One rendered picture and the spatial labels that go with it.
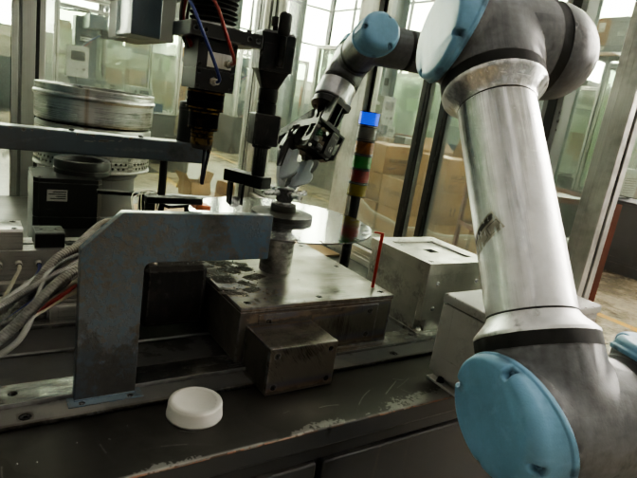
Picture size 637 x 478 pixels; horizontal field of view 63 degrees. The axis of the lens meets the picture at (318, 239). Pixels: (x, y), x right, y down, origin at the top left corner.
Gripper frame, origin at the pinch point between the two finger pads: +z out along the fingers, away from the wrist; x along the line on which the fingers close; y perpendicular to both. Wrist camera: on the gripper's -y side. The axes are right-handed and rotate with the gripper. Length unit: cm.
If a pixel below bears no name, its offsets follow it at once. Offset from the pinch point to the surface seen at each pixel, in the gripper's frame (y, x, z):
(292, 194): 9.9, -3.1, 2.9
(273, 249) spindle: 7.0, 0.2, 12.3
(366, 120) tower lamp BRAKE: -0.7, 11.7, -24.7
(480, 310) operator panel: 39.3, 17.4, 10.3
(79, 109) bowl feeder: -55, -30, -5
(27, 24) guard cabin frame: -92, -49, -26
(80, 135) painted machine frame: -13.5, -33.2, 9.0
